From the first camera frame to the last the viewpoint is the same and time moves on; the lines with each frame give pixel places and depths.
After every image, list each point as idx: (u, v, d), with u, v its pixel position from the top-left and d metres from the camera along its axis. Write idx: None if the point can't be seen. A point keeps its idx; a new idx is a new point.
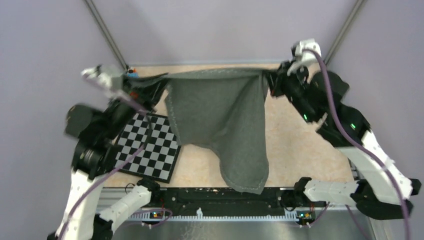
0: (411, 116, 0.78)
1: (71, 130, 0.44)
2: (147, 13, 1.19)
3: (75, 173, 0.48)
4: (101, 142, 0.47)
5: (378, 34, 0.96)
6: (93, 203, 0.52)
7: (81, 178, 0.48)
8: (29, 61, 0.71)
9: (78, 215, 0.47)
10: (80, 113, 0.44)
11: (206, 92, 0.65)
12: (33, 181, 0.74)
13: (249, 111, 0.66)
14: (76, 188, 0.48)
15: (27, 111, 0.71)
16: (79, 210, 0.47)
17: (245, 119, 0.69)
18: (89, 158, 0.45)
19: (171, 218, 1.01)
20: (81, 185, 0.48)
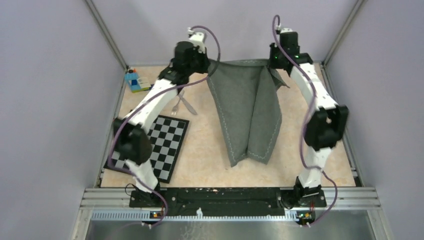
0: (412, 115, 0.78)
1: (179, 51, 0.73)
2: (149, 13, 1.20)
3: (159, 80, 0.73)
4: (180, 67, 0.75)
5: (377, 34, 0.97)
6: (157, 111, 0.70)
7: (162, 83, 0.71)
8: (30, 58, 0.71)
9: (149, 105, 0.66)
10: (185, 45, 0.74)
11: (235, 79, 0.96)
12: (34, 179, 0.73)
13: (263, 96, 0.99)
14: (157, 88, 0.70)
15: (27, 108, 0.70)
16: (153, 101, 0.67)
17: (261, 99, 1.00)
18: (173, 75, 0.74)
19: (169, 218, 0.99)
20: (162, 86, 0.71)
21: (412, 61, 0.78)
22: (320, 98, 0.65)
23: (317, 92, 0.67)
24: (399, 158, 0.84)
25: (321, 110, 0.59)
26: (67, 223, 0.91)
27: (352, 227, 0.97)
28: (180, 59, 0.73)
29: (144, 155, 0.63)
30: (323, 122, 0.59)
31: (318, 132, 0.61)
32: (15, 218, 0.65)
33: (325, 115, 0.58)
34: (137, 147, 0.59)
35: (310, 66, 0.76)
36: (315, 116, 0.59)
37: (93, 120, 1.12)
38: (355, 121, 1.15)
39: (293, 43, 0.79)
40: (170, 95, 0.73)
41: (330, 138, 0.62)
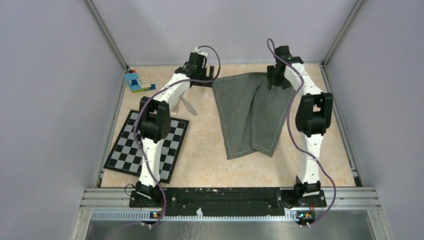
0: (412, 115, 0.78)
1: (192, 57, 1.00)
2: (148, 13, 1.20)
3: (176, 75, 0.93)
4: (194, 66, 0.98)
5: (377, 34, 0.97)
6: (175, 96, 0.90)
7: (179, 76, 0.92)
8: (28, 58, 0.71)
9: (171, 89, 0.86)
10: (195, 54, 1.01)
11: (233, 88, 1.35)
12: (33, 179, 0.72)
13: (256, 97, 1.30)
14: (175, 79, 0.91)
15: (26, 108, 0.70)
16: (174, 87, 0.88)
17: (257, 101, 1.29)
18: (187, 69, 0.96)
19: (168, 218, 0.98)
20: (179, 77, 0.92)
21: (412, 61, 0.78)
22: (307, 87, 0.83)
23: (305, 83, 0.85)
24: (399, 158, 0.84)
25: (308, 96, 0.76)
26: (67, 223, 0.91)
27: (351, 226, 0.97)
28: (195, 61, 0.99)
29: (164, 131, 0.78)
30: (310, 106, 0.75)
31: (307, 115, 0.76)
32: (14, 218, 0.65)
33: (311, 101, 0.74)
34: (160, 121, 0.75)
35: (300, 65, 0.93)
36: (303, 101, 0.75)
37: (93, 120, 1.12)
38: (355, 121, 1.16)
39: (285, 52, 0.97)
40: (183, 86, 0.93)
41: (317, 122, 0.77)
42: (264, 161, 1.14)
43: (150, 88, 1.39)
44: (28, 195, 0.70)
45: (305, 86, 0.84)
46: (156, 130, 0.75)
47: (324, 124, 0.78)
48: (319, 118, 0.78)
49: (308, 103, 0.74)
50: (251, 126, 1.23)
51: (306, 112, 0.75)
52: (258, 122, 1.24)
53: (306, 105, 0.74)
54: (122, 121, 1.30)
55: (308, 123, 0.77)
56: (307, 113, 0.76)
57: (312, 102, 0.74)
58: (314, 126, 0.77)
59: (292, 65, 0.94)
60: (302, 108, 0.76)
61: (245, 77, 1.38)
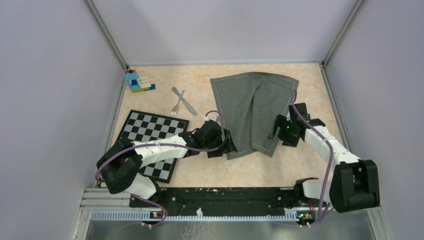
0: (411, 115, 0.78)
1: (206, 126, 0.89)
2: (148, 13, 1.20)
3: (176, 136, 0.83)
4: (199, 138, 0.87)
5: (377, 34, 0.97)
6: (160, 157, 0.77)
7: (179, 140, 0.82)
8: (29, 57, 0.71)
9: (159, 147, 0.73)
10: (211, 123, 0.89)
11: (234, 87, 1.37)
12: (34, 177, 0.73)
13: (256, 97, 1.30)
14: (173, 141, 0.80)
15: (27, 107, 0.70)
16: (163, 147, 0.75)
17: (257, 100, 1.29)
18: (192, 139, 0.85)
19: (168, 218, 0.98)
20: (178, 141, 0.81)
21: (413, 61, 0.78)
22: (340, 154, 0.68)
23: (335, 148, 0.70)
24: (399, 159, 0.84)
25: (344, 166, 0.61)
26: (67, 224, 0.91)
27: (351, 225, 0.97)
28: (205, 131, 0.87)
29: (119, 188, 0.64)
30: (348, 179, 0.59)
31: (346, 191, 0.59)
32: (15, 217, 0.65)
33: (349, 171, 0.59)
34: (118, 174, 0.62)
35: (322, 127, 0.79)
36: (338, 173, 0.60)
37: (93, 121, 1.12)
38: (355, 122, 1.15)
39: (303, 111, 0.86)
40: (177, 151, 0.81)
41: (360, 200, 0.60)
42: (264, 161, 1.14)
43: (150, 88, 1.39)
44: (29, 195, 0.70)
45: (334, 151, 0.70)
46: (110, 180, 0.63)
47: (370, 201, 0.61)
48: (362, 193, 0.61)
49: (345, 175, 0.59)
50: (250, 125, 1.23)
51: (345, 187, 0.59)
52: (258, 122, 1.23)
53: (344, 178, 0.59)
54: (122, 121, 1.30)
55: (349, 202, 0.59)
56: (347, 188, 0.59)
57: (350, 174, 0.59)
58: (358, 205, 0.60)
59: (314, 127, 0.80)
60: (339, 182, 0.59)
61: (245, 77, 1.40)
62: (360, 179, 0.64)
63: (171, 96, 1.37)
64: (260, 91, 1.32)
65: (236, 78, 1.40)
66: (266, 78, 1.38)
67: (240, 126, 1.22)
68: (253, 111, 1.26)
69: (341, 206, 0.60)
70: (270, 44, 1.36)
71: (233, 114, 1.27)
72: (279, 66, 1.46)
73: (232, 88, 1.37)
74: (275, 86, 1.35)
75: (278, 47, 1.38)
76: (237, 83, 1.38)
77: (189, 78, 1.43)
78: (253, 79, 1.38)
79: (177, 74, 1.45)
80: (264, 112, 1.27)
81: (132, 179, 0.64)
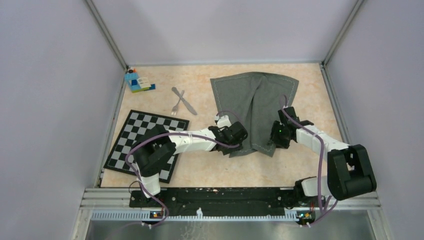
0: (412, 115, 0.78)
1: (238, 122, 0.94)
2: (148, 13, 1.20)
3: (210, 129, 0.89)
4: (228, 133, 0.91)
5: (378, 34, 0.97)
6: (191, 146, 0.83)
7: (211, 133, 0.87)
8: (29, 58, 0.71)
9: (191, 138, 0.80)
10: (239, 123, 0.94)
11: (234, 87, 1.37)
12: (33, 178, 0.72)
13: (257, 96, 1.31)
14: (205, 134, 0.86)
15: (27, 107, 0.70)
16: (196, 138, 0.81)
17: (257, 100, 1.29)
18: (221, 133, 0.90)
19: (169, 218, 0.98)
20: (208, 134, 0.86)
21: (413, 61, 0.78)
22: (330, 143, 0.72)
23: (326, 140, 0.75)
24: (399, 159, 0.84)
25: (336, 152, 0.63)
26: (67, 223, 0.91)
27: (351, 225, 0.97)
28: (234, 130, 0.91)
29: (151, 170, 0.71)
30: (342, 164, 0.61)
31: (342, 177, 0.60)
32: (15, 218, 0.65)
33: (341, 156, 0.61)
34: (151, 158, 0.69)
35: (313, 126, 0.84)
36: (331, 159, 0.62)
37: (93, 121, 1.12)
38: (355, 122, 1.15)
39: (292, 114, 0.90)
40: (206, 145, 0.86)
41: (358, 185, 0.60)
42: (264, 161, 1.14)
43: (150, 88, 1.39)
44: (29, 196, 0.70)
45: (326, 142, 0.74)
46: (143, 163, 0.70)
47: (368, 186, 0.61)
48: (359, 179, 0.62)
49: (338, 160, 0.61)
50: (251, 125, 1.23)
51: (340, 172, 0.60)
52: (258, 121, 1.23)
53: (338, 163, 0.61)
54: (122, 121, 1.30)
55: (347, 189, 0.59)
56: (342, 173, 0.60)
57: (343, 159, 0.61)
58: (357, 191, 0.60)
59: (305, 127, 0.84)
60: (334, 168, 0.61)
61: (245, 77, 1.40)
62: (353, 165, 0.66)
63: (171, 96, 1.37)
64: (260, 91, 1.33)
65: (236, 78, 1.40)
66: (265, 78, 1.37)
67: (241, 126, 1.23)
68: (253, 111, 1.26)
69: (340, 193, 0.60)
70: (271, 44, 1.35)
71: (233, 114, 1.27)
72: (279, 66, 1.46)
73: (232, 87, 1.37)
74: (276, 86, 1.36)
75: (278, 47, 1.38)
76: (237, 82, 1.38)
77: (189, 78, 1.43)
78: (253, 79, 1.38)
79: (177, 74, 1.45)
80: (264, 113, 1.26)
81: (163, 164, 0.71)
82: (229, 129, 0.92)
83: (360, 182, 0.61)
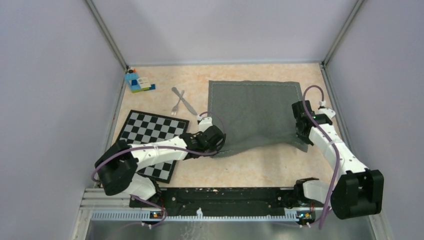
0: (412, 115, 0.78)
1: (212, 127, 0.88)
2: (148, 13, 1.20)
3: (178, 137, 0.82)
4: (200, 139, 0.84)
5: (378, 34, 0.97)
6: (158, 159, 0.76)
7: (180, 141, 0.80)
8: (29, 57, 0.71)
9: (157, 151, 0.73)
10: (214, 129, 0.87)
11: (230, 94, 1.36)
12: (34, 178, 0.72)
13: (255, 105, 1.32)
14: (173, 143, 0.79)
15: (27, 107, 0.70)
16: (162, 150, 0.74)
17: (256, 108, 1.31)
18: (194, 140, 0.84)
19: (169, 218, 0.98)
20: (177, 143, 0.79)
21: (413, 61, 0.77)
22: (346, 161, 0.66)
23: (342, 154, 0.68)
24: (399, 159, 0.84)
25: (350, 175, 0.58)
26: (67, 224, 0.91)
27: (351, 225, 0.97)
28: (208, 135, 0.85)
29: (116, 188, 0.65)
30: (354, 191, 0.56)
31: (350, 201, 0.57)
32: (15, 217, 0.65)
33: (356, 182, 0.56)
34: (115, 176, 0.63)
35: (329, 126, 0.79)
36: (343, 183, 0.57)
37: (93, 121, 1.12)
38: (355, 122, 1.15)
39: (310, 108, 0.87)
40: (177, 155, 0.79)
41: (362, 208, 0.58)
42: (264, 161, 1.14)
43: (150, 88, 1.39)
44: (29, 195, 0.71)
45: (341, 157, 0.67)
46: (106, 182, 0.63)
47: (372, 210, 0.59)
48: (365, 202, 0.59)
49: (351, 186, 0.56)
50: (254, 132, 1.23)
51: (349, 197, 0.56)
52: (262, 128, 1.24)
53: (349, 189, 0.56)
54: (122, 121, 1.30)
55: (350, 210, 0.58)
56: (351, 198, 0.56)
57: (357, 185, 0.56)
58: (359, 214, 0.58)
59: (321, 126, 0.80)
60: (344, 192, 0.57)
61: (245, 85, 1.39)
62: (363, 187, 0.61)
63: (171, 96, 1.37)
64: (260, 98, 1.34)
65: (232, 84, 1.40)
66: (271, 85, 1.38)
67: (238, 134, 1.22)
68: (256, 119, 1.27)
69: (342, 212, 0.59)
70: (271, 44, 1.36)
71: (234, 121, 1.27)
72: (279, 66, 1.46)
73: (230, 91, 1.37)
74: (275, 92, 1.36)
75: (278, 47, 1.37)
76: (234, 89, 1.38)
77: (189, 78, 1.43)
78: (251, 88, 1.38)
79: (177, 74, 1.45)
80: (265, 120, 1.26)
81: (128, 181, 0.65)
82: (202, 136, 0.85)
83: (364, 206, 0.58)
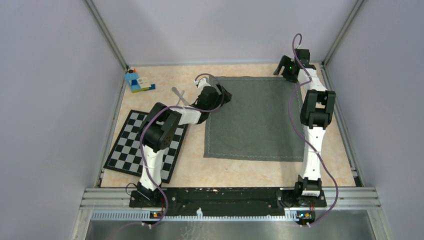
0: (412, 115, 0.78)
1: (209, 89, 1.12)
2: (147, 13, 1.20)
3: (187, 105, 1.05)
4: (201, 103, 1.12)
5: (378, 34, 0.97)
6: (186, 119, 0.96)
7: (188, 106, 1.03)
8: (28, 59, 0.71)
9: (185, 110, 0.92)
10: (208, 89, 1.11)
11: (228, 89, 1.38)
12: (32, 178, 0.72)
13: (254, 103, 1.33)
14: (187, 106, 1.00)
15: (25, 108, 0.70)
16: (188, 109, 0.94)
17: (255, 106, 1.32)
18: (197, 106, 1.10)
19: (169, 218, 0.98)
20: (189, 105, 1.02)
21: (413, 61, 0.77)
22: (314, 85, 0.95)
23: (313, 82, 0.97)
24: (399, 158, 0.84)
25: (312, 91, 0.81)
26: (67, 223, 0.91)
27: (351, 226, 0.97)
28: (204, 97, 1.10)
29: (166, 140, 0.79)
30: (313, 100, 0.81)
31: (310, 108, 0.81)
32: (14, 219, 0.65)
33: (315, 95, 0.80)
34: (164, 128, 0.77)
35: (312, 70, 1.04)
36: (307, 95, 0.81)
37: (93, 121, 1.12)
38: (354, 122, 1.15)
39: (304, 56, 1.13)
40: (195, 114, 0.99)
41: (319, 116, 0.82)
42: (265, 161, 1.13)
43: (150, 88, 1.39)
44: (28, 196, 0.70)
45: (313, 84, 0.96)
46: (156, 139, 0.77)
47: (326, 120, 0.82)
48: (322, 113, 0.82)
49: (311, 97, 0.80)
50: (253, 132, 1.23)
51: (309, 105, 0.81)
52: (261, 128, 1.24)
53: (310, 99, 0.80)
54: (122, 121, 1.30)
55: (310, 116, 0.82)
56: (310, 106, 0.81)
57: (315, 97, 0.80)
58: (315, 121, 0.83)
59: (306, 68, 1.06)
60: (306, 102, 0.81)
61: (242, 79, 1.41)
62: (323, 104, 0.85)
63: (171, 96, 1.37)
64: (257, 96, 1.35)
65: (229, 79, 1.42)
66: (271, 80, 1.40)
67: (237, 132, 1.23)
68: (255, 118, 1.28)
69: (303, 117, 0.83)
70: (271, 44, 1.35)
71: (233, 118, 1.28)
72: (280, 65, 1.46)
73: (228, 85, 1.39)
74: (273, 92, 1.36)
75: (278, 47, 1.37)
76: (231, 84, 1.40)
77: (189, 78, 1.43)
78: (249, 84, 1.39)
79: (177, 74, 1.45)
80: (263, 116, 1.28)
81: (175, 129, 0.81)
82: (200, 102, 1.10)
83: (319, 116, 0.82)
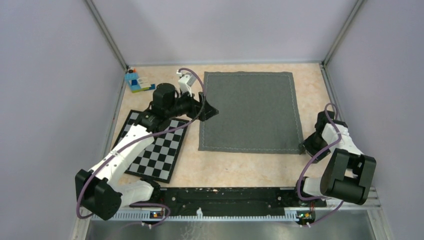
0: (411, 115, 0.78)
1: (167, 88, 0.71)
2: (147, 13, 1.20)
3: (136, 125, 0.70)
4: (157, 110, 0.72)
5: (378, 34, 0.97)
6: (131, 158, 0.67)
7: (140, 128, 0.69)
8: (29, 58, 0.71)
9: (119, 156, 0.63)
10: (165, 88, 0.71)
11: (224, 84, 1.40)
12: (33, 177, 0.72)
13: (250, 98, 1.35)
14: (132, 135, 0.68)
15: (26, 107, 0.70)
16: (125, 151, 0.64)
17: (251, 101, 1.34)
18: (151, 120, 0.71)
19: (169, 218, 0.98)
20: (137, 133, 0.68)
21: (413, 60, 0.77)
22: (345, 144, 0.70)
23: (344, 141, 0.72)
24: (399, 158, 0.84)
25: (344, 151, 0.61)
26: (67, 224, 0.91)
27: (351, 225, 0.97)
28: (158, 102, 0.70)
29: (111, 208, 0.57)
30: (343, 164, 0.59)
31: (337, 174, 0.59)
32: (15, 218, 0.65)
33: (347, 157, 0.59)
34: (100, 204, 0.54)
35: (344, 128, 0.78)
36: (335, 154, 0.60)
37: (92, 121, 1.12)
38: (354, 122, 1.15)
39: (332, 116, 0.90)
40: (144, 143, 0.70)
41: (349, 189, 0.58)
42: (264, 161, 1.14)
43: (150, 88, 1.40)
44: (29, 194, 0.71)
45: (342, 142, 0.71)
46: (98, 211, 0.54)
47: (359, 197, 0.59)
48: (352, 186, 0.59)
49: (340, 159, 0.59)
50: (249, 127, 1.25)
51: (336, 169, 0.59)
52: (258, 122, 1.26)
53: (338, 161, 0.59)
54: (122, 121, 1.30)
55: (335, 186, 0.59)
56: (338, 171, 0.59)
57: (346, 160, 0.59)
58: (344, 194, 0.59)
59: (336, 124, 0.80)
60: (333, 163, 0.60)
61: (238, 75, 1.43)
62: (355, 173, 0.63)
63: None
64: (254, 91, 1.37)
65: (226, 74, 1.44)
66: (268, 76, 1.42)
67: (233, 127, 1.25)
68: (251, 113, 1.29)
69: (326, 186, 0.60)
70: (271, 44, 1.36)
71: (228, 112, 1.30)
72: (280, 66, 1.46)
73: (224, 81, 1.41)
74: (269, 87, 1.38)
75: (278, 47, 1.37)
76: (227, 79, 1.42)
77: None
78: (244, 80, 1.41)
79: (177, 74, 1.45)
80: (259, 112, 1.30)
81: (116, 196, 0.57)
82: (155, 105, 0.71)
83: (348, 188, 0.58)
